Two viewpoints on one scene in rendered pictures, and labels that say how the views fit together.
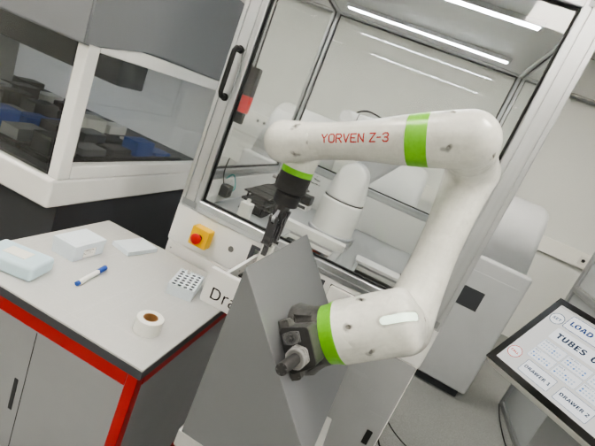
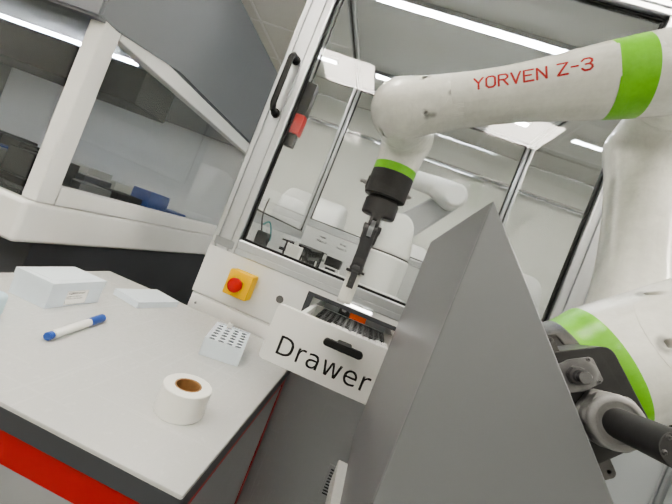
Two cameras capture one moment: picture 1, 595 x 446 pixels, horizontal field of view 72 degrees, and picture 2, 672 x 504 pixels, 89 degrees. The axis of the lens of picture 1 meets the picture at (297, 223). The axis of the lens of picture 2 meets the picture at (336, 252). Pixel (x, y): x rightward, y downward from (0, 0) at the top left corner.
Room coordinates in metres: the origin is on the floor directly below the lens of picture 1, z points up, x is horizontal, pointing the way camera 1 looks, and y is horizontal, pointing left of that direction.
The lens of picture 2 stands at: (0.43, 0.17, 1.06)
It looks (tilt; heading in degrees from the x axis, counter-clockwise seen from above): 0 degrees down; 355
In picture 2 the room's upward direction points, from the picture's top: 22 degrees clockwise
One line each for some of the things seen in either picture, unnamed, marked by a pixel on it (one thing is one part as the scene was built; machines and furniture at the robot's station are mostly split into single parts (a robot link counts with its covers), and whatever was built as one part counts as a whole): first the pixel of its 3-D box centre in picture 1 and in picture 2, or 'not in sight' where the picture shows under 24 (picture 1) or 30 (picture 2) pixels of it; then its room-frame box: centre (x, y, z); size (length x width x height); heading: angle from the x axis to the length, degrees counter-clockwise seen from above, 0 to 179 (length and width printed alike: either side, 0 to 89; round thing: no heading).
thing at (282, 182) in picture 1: (291, 182); (386, 187); (1.16, 0.06, 1.23); 0.12 x 0.09 x 0.06; 78
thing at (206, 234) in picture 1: (201, 236); (240, 284); (1.40, 0.31, 0.88); 0.07 x 0.05 x 0.07; 78
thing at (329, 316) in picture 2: not in sight; (346, 339); (1.26, 0.00, 0.87); 0.22 x 0.18 x 0.06; 168
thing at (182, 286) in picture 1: (185, 284); (226, 342); (1.21, 0.26, 0.78); 0.12 x 0.08 x 0.04; 3
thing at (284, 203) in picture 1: (283, 206); (375, 220); (1.16, 0.06, 1.16); 0.08 x 0.07 x 0.09; 169
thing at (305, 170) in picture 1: (304, 150); (404, 143); (1.15, 0.06, 1.33); 0.13 x 0.11 x 0.14; 158
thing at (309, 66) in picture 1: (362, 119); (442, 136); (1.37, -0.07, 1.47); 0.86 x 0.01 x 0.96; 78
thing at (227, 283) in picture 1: (249, 304); (338, 359); (1.06, 0.04, 0.87); 0.29 x 0.02 x 0.11; 78
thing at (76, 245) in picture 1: (79, 244); (60, 285); (1.17, 0.61, 0.79); 0.13 x 0.09 x 0.05; 168
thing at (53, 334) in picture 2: (91, 274); (77, 326); (1.06, 0.50, 0.77); 0.14 x 0.02 x 0.02; 178
